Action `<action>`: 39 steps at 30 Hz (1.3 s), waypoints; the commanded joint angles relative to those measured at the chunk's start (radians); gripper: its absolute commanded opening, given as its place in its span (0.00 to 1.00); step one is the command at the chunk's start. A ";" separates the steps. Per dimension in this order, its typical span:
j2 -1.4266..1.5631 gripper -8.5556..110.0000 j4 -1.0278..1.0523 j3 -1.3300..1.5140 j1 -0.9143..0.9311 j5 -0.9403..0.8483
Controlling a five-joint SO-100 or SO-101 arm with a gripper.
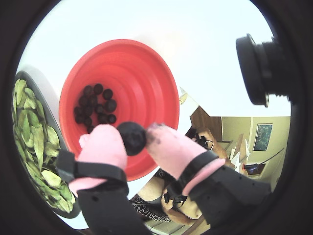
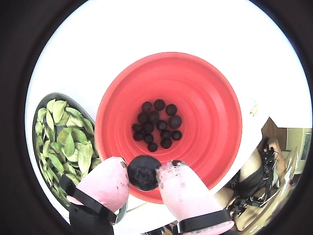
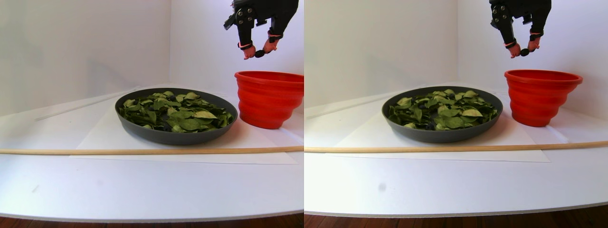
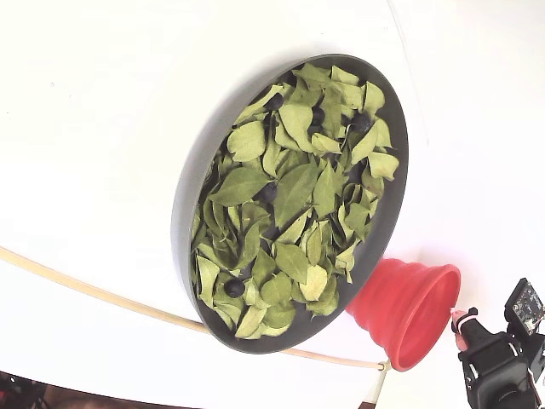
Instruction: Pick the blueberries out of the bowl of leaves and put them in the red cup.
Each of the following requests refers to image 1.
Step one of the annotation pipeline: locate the pink padded gripper finger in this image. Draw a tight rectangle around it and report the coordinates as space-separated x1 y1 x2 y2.
146 123 273 232
55 124 152 235

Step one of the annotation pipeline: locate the dark grey round bowl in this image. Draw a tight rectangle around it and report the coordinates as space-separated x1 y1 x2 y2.
13 70 83 219

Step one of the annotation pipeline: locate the pile of green leaves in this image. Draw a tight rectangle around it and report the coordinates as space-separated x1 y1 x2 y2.
12 78 76 213

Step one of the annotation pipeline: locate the red collapsible silicone cup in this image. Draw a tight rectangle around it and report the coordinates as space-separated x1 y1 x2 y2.
58 39 180 182

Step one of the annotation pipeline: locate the seated person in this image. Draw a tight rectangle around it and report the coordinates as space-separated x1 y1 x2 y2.
131 168 205 225

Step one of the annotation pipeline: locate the brown wooden furniture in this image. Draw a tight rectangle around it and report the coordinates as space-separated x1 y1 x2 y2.
189 107 222 138

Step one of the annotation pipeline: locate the framed dark picture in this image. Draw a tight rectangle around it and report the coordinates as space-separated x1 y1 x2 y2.
253 123 274 152

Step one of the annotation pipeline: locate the black leader arm handle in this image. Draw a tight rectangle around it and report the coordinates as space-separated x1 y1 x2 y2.
161 187 189 210

